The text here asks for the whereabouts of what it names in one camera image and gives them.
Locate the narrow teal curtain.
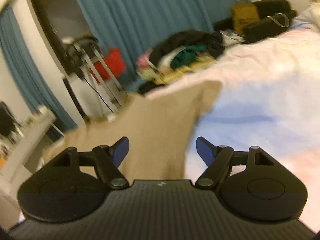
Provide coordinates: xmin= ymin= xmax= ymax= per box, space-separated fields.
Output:
xmin=1 ymin=6 xmax=77 ymax=133

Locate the large teal curtain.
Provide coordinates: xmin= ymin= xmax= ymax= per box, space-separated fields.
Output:
xmin=76 ymin=0 xmax=249 ymax=92

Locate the yellow paper bag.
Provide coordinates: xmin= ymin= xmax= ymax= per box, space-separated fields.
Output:
xmin=230 ymin=0 xmax=260 ymax=34

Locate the beige garment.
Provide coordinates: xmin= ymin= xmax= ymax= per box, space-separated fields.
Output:
xmin=42 ymin=81 xmax=222 ymax=182

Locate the pink and blue bed duvet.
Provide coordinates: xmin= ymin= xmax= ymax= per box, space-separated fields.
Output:
xmin=147 ymin=4 xmax=320 ymax=233

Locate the white dressing table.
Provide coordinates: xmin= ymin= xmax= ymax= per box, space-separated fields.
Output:
xmin=1 ymin=106 xmax=64 ymax=184

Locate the white cord on sofa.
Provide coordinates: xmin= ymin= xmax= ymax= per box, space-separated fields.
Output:
xmin=266 ymin=12 xmax=291 ymax=28

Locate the dark window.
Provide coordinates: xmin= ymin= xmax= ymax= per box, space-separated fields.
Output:
xmin=31 ymin=0 xmax=98 ymax=79

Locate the black sofa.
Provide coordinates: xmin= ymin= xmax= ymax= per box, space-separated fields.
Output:
xmin=213 ymin=0 xmax=297 ymax=44

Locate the exercise bike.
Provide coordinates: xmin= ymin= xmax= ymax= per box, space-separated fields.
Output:
xmin=61 ymin=35 xmax=127 ymax=116

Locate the pile of mixed clothes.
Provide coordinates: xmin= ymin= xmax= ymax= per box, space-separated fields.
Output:
xmin=136 ymin=29 xmax=245 ymax=94

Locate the red cloth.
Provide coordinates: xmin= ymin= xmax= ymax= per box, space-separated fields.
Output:
xmin=93 ymin=48 xmax=125 ymax=81

